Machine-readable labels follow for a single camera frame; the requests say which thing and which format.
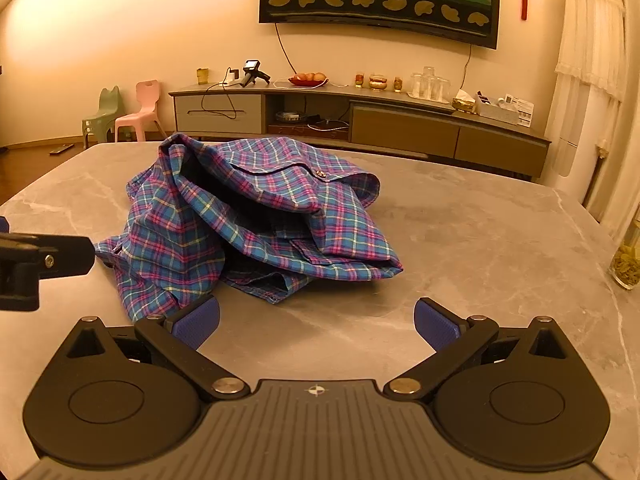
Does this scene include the black pistol-grip device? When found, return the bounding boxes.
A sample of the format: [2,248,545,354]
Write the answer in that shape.
[239,60,272,89]

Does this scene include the gold tissue box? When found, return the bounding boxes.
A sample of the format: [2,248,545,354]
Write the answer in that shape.
[451,89,479,111]

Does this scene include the plate of fruit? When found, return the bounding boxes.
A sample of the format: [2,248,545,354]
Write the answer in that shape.
[287,72,331,87]

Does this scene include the glass vase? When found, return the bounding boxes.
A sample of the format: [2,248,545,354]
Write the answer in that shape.
[607,230,640,291]

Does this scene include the green plastic chair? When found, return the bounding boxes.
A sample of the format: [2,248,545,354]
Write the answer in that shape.
[81,85,125,148]

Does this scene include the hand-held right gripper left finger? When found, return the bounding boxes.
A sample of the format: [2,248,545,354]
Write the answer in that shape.
[65,295,251,403]

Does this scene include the white lace curtain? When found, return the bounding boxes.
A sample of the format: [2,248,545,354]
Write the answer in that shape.
[542,0,635,226]

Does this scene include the thin television cable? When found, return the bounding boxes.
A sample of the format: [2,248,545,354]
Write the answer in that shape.
[462,42,474,97]

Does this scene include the black charger cable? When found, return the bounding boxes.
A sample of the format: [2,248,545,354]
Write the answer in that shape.
[200,66,242,121]

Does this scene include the set of clear glasses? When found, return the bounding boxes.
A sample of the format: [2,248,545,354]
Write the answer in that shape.
[407,65,451,102]

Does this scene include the black television cable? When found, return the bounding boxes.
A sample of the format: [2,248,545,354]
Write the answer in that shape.
[274,22,301,80]

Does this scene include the long grey television cabinet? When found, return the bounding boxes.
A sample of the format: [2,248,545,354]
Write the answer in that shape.
[168,82,552,183]

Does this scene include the white coiled cable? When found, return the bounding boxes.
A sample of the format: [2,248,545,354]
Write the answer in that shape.
[307,118,349,134]

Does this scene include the blue pink plaid shirt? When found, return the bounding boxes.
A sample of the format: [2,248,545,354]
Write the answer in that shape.
[94,131,405,323]

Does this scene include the pink plastic chair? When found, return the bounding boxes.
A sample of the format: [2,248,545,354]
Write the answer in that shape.
[114,80,163,143]

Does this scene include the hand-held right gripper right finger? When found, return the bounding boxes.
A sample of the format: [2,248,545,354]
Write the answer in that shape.
[382,296,571,403]

